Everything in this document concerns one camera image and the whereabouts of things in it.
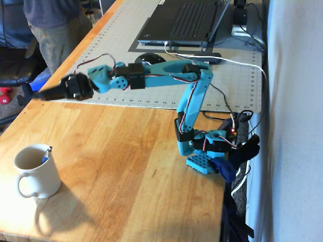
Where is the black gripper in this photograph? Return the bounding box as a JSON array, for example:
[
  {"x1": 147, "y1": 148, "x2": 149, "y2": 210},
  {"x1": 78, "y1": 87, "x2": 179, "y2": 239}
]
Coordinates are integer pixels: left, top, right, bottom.
[{"x1": 37, "y1": 72, "x2": 94, "y2": 101}]

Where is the dark blue ballpoint pen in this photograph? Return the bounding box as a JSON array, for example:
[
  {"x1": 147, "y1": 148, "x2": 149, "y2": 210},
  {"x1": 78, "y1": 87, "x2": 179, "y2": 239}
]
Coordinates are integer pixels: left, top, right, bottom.
[{"x1": 41, "y1": 145, "x2": 53, "y2": 164}]

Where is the white ceramic mug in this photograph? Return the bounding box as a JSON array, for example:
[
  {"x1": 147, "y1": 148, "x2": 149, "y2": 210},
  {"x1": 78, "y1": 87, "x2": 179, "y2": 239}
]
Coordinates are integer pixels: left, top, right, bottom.
[{"x1": 13, "y1": 143, "x2": 62, "y2": 199}]

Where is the blue storage bin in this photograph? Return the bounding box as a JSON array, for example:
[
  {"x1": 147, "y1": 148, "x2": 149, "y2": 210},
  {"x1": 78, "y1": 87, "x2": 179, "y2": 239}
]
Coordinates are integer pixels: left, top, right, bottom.
[{"x1": 29, "y1": 67, "x2": 50, "y2": 92}]

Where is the black office chair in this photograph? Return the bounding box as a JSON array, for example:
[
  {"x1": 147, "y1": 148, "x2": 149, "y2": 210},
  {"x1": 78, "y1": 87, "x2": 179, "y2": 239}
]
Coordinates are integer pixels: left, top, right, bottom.
[{"x1": 0, "y1": 0, "x2": 48, "y2": 126}]

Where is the red dumbbell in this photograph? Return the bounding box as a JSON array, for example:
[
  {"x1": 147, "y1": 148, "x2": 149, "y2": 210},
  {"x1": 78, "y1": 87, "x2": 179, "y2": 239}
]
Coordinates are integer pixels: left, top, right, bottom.
[{"x1": 0, "y1": 87, "x2": 13, "y2": 105}]

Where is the person in khaki trousers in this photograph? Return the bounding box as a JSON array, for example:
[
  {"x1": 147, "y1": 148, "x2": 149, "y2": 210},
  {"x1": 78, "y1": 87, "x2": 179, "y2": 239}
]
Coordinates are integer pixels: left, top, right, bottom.
[{"x1": 23, "y1": 0, "x2": 93, "y2": 75}]

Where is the grey gridded cutting mat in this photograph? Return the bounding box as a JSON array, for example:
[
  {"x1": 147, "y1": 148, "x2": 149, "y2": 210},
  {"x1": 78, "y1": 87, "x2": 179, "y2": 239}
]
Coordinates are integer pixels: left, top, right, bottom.
[{"x1": 51, "y1": 0, "x2": 263, "y2": 113}]

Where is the black computer mouse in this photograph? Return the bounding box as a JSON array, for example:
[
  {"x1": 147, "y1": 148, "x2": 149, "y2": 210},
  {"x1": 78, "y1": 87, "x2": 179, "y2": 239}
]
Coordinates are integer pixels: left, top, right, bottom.
[{"x1": 134, "y1": 52, "x2": 167, "y2": 65}]

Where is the dark grey laptop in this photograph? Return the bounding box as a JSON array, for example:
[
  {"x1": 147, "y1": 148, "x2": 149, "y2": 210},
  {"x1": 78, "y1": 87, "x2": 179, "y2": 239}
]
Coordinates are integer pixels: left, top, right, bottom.
[{"x1": 137, "y1": 0, "x2": 232, "y2": 47}]

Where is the black usb hub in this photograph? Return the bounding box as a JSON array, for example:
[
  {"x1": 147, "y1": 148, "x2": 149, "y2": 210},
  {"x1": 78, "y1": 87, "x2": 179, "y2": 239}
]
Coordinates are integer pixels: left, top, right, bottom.
[{"x1": 193, "y1": 52, "x2": 222, "y2": 65}]

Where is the motor controller board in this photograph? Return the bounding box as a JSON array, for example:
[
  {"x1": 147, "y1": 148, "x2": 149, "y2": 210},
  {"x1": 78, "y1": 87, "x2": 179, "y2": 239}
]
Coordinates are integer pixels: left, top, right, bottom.
[{"x1": 229, "y1": 118, "x2": 239, "y2": 144}]

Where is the dark blue table clamp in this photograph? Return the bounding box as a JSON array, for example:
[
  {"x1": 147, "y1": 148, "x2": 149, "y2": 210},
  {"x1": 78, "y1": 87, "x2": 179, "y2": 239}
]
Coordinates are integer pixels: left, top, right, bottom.
[{"x1": 210, "y1": 133, "x2": 260, "y2": 184}]

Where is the white charger block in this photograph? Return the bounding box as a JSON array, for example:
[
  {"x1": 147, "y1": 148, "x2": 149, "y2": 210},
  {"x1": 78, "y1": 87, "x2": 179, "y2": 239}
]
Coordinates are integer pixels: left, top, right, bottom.
[{"x1": 231, "y1": 24, "x2": 253, "y2": 37}]

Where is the black upright device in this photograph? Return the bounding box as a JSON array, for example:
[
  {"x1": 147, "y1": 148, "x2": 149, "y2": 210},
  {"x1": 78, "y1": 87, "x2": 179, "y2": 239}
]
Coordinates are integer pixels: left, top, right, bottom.
[{"x1": 232, "y1": 0, "x2": 249, "y2": 26}]

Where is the thin black hub cable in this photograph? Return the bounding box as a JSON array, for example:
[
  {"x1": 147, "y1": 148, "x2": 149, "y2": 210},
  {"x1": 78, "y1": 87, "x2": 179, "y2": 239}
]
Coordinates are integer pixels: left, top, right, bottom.
[{"x1": 202, "y1": 83, "x2": 234, "y2": 120}]

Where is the white usb cable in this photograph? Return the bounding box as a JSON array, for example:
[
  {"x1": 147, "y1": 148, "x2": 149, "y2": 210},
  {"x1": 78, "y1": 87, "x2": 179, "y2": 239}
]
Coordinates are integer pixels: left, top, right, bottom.
[{"x1": 164, "y1": 41, "x2": 268, "y2": 199}]

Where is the black power cable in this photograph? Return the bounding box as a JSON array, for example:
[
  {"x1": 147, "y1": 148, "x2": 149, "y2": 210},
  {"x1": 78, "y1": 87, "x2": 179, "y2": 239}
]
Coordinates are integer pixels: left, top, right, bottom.
[{"x1": 236, "y1": 109, "x2": 264, "y2": 142}]

